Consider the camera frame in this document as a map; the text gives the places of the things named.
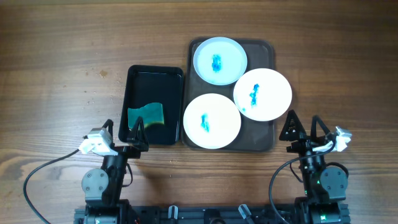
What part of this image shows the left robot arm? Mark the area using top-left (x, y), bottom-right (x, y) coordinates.
top-left (74, 117), bottom-right (149, 224)

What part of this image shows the white plate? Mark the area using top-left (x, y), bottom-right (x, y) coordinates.
top-left (183, 93), bottom-right (241, 149)
top-left (193, 37), bottom-right (248, 86)
top-left (233, 68), bottom-right (292, 121)

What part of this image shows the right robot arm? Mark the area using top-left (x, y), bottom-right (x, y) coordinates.
top-left (279, 110), bottom-right (352, 223)

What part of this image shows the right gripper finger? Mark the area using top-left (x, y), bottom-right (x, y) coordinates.
top-left (279, 110), bottom-right (307, 141)
top-left (310, 115), bottom-right (331, 139)

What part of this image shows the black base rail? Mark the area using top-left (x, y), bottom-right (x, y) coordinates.
top-left (73, 204), bottom-right (351, 224)

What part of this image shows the white plate top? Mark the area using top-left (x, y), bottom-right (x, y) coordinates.
top-left (193, 37), bottom-right (248, 86)

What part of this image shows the green yellow sponge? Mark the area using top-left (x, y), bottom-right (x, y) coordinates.
top-left (127, 103), bottom-right (165, 129)

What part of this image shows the black water tray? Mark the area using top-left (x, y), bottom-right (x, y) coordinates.
top-left (118, 65), bottom-right (183, 145)

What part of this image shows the right black cable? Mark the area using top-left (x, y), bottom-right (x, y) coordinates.
top-left (268, 141), bottom-right (337, 224)

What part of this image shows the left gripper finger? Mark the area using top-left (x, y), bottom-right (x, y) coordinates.
top-left (127, 116), bottom-right (149, 151)
top-left (102, 119), bottom-right (114, 137)

